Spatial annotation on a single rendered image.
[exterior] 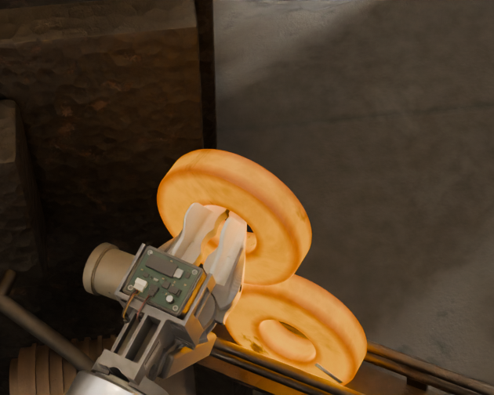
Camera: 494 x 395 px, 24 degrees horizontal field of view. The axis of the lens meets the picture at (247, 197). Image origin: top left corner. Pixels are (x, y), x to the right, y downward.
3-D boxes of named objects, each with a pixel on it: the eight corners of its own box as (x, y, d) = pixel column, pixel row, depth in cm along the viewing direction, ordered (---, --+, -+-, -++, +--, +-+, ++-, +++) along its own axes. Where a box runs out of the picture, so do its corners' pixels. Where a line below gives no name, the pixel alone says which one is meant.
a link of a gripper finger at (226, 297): (257, 254, 105) (213, 338, 102) (259, 260, 106) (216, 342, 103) (212, 234, 106) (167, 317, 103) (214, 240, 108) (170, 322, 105)
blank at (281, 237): (161, 128, 108) (143, 151, 106) (309, 173, 102) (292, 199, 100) (183, 236, 119) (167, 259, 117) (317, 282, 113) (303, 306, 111)
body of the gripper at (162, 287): (219, 268, 98) (152, 393, 94) (232, 301, 106) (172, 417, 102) (143, 234, 100) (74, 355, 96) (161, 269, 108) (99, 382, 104)
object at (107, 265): (115, 264, 133) (106, 231, 128) (182, 289, 129) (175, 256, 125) (88, 302, 129) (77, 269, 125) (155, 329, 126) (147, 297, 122)
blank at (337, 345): (214, 298, 125) (199, 322, 123) (270, 245, 112) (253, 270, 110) (328, 382, 126) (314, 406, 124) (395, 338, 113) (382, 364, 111)
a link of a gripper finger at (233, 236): (261, 184, 103) (215, 272, 100) (268, 211, 108) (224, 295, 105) (231, 172, 104) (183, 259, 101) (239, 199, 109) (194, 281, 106)
